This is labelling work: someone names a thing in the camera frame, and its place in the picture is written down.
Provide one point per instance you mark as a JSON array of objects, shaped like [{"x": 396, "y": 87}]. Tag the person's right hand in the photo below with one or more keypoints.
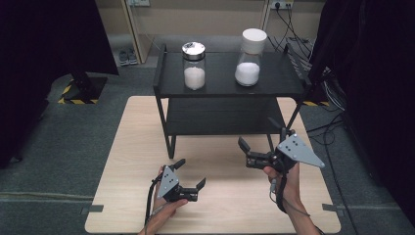
[{"x": 292, "y": 182}]

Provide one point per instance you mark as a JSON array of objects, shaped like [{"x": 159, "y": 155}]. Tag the light wooden cabinet frame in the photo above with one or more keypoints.
[{"x": 195, "y": 19}]

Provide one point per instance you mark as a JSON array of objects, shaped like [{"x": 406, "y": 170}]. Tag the person's left hand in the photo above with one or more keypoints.
[{"x": 168, "y": 210}]

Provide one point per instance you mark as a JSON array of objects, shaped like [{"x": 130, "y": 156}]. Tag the glass jar with white lid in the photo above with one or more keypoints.
[{"x": 249, "y": 62}]

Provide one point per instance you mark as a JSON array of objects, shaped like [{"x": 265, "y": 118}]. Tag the dark curtain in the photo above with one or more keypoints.
[
  {"x": 378, "y": 81},
  {"x": 39, "y": 65}
]

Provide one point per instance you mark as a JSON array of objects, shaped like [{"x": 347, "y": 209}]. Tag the black two-tier shelf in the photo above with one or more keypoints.
[{"x": 221, "y": 114}]

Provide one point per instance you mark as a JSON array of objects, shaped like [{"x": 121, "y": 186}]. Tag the white wall socket with plugs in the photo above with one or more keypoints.
[{"x": 282, "y": 4}]

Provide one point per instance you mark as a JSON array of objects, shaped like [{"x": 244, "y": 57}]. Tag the glass jar with metal lid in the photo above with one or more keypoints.
[{"x": 194, "y": 70}]

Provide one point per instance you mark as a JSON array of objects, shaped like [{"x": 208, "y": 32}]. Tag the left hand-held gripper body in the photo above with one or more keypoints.
[{"x": 169, "y": 182}]

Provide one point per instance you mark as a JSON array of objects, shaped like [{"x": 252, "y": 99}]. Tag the grey tape strip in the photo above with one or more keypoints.
[
  {"x": 332, "y": 208},
  {"x": 92, "y": 209}
]

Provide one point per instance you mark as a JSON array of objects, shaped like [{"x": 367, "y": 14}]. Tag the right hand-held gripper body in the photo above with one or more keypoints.
[{"x": 297, "y": 151}]

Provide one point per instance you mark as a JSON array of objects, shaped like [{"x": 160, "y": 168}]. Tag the yellow black hazard tape strip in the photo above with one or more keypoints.
[{"x": 315, "y": 103}]

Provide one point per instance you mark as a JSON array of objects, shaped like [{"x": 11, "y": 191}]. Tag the black stand base hazard tape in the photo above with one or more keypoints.
[{"x": 84, "y": 89}]

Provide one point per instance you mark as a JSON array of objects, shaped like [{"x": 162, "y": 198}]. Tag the grey shoe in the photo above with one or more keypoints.
[
  {"x": 123, "y": 57},
  {"x": 132, "y": 56}
]

